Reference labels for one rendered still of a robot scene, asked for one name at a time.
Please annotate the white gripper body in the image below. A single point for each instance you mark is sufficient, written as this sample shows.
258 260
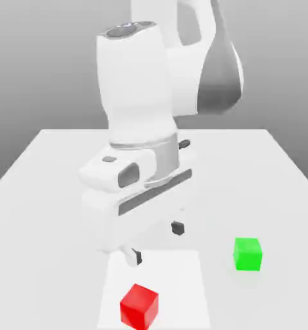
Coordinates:
102 219

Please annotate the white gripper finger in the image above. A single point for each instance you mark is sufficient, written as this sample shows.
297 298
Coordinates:
177 228
132 257

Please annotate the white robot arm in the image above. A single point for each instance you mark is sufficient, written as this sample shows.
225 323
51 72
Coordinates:
133 85

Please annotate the small red cube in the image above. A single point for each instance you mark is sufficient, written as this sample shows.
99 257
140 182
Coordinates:
138 306

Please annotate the small green cube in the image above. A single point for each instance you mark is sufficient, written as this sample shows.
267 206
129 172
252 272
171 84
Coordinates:
247 254

